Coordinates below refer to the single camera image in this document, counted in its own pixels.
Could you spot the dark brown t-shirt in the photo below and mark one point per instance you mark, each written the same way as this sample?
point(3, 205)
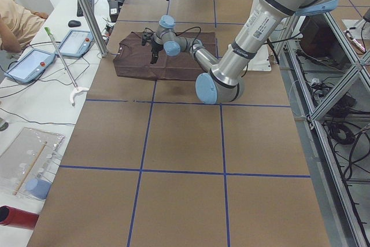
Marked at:
point(133, 61)

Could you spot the black box with label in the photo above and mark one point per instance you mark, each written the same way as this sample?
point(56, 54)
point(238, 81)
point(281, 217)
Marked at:
point(114, 10)

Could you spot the far blue teach pendant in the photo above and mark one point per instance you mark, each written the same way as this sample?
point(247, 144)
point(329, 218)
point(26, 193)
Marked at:
point(76, 43)

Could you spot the blue teach pendant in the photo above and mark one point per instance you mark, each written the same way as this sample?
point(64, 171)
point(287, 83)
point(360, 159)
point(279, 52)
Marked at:
point(31, 66)
point(76, 43)

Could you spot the reacher grabber stick tool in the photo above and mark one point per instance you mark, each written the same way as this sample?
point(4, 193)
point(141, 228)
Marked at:
point(77, 89)

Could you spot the black computer mouse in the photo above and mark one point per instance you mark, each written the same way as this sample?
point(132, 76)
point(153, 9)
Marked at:
point(74, 23)

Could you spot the near blue teach pendant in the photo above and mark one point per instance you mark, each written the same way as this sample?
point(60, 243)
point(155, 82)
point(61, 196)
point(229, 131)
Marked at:
point(31, 66)

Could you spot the person in beige shirt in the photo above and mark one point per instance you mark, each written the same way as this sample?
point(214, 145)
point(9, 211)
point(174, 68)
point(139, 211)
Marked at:
point(19, 25)

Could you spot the wooden dowel stick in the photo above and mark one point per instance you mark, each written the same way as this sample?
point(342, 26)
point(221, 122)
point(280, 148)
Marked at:
point(31, 165)

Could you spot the clear plastic bag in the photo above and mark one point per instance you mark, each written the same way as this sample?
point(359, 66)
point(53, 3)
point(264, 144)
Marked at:
point(20, 153)

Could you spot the blue plastic cup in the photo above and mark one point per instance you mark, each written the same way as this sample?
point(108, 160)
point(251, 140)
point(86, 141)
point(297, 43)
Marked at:
point(39, 188)

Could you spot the red cylinder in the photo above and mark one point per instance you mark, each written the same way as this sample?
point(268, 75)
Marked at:
point(14, 217)

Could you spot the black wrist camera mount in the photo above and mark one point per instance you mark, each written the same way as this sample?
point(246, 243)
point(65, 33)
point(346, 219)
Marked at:
point(147, 35)

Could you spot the aluminium frame post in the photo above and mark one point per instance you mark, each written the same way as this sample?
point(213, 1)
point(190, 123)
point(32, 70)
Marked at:
point(93, 25)

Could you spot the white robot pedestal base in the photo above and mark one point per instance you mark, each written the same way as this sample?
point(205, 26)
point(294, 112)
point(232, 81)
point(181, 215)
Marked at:
point(260, 62)

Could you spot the aluminium truss frame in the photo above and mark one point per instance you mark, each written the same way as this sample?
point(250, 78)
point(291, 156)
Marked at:
point(325, 64)

